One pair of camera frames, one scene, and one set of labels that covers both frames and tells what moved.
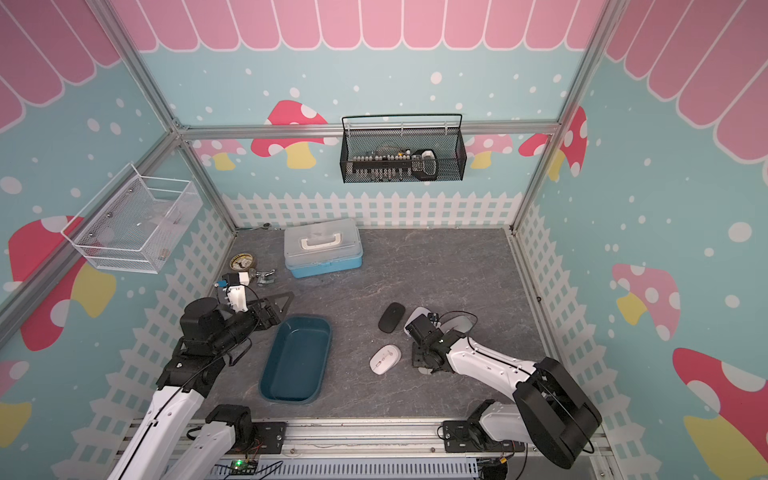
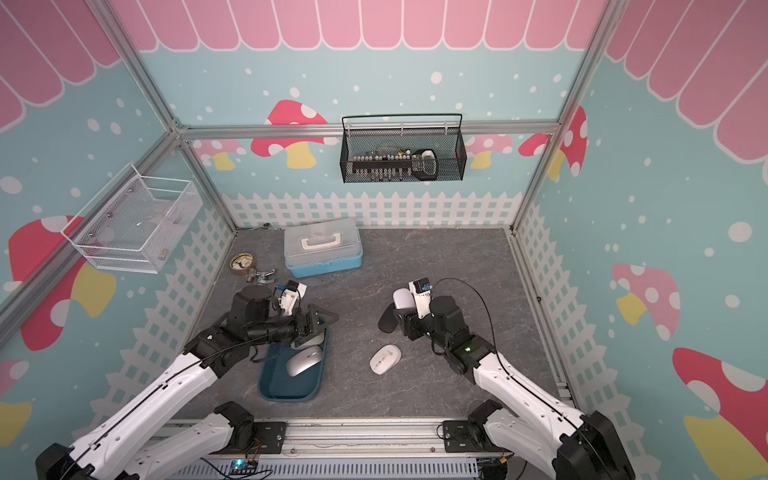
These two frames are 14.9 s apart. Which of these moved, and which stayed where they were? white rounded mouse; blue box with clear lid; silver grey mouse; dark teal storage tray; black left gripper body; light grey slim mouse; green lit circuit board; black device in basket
Moved: light grey slim mouse; silver grey mouse; black left gripper body
Stayed: dark teal storage tray; black device in basket; white rounded mouse; blue box with clear lid; green lit circuit board
